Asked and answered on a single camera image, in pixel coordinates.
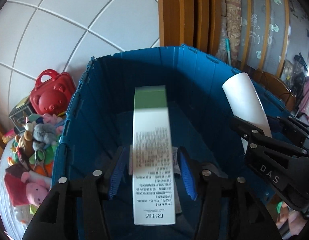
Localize white green printed box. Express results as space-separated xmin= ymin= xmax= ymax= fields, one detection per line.
xmin=132 ymin=86 xmax=176 ymax=226

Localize person's right hand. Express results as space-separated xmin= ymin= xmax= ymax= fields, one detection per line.
xmin=276 ymin=202 xmax=307 ymax=236

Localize pink pig plush red dress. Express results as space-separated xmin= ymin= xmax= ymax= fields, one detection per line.
xmin=4 ymin=172 xmax=50 ymax=207

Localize metal clamp tongs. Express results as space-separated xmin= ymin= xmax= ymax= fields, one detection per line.
xmin=33 ymin=149 xmax=49 ymax=176

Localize green plush toy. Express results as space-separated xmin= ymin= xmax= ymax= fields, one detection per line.
xmin=29 ymin=141 xmax=58 ymax=166

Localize grey plush toy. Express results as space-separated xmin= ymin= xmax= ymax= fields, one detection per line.
xmin=32 ymin=124 xmax=57 ymax=151

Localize brown plush toy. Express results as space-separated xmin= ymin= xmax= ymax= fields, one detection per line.
xmin=15 ymin=131 xmax=35 ymax=157

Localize wooden chair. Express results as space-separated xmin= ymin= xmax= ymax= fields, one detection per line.
xmin=253 ymin=69 xmax=297 ymax=112

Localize blue plastic storage crate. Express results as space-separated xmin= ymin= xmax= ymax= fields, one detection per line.
xmin=52 ymin=46 xmax=267 ymax=194

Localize red yellow cylinder can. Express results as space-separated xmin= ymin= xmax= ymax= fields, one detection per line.
xmin=2 ymin=129 xmax=16 ymax=144

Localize dark green gift box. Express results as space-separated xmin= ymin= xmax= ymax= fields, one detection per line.
xmin=9 ymin=96 xmax=35 ymax=132

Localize red bear carry case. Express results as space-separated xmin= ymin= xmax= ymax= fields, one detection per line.
xmin=29 ymin=69 xmax=76 ymax=115

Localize rolled patterned carpet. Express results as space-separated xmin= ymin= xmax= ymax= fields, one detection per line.
xmin=216 ymin=0 xmax=242 ymax=66

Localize wooden door frame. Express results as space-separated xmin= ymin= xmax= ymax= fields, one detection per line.
xmin=158 ymin=0 xmax=221 ymax=55

